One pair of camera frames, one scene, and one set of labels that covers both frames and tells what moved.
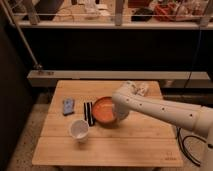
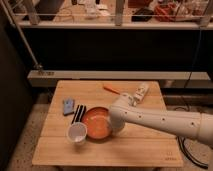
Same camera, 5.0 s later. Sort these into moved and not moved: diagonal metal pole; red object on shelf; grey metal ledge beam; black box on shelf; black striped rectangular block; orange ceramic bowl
Moved: orange ceramic bowl; black striped rectangular block
Not moved: black box on shelf; red object on shelf; grey metal ledge beam; diagonal metal pole
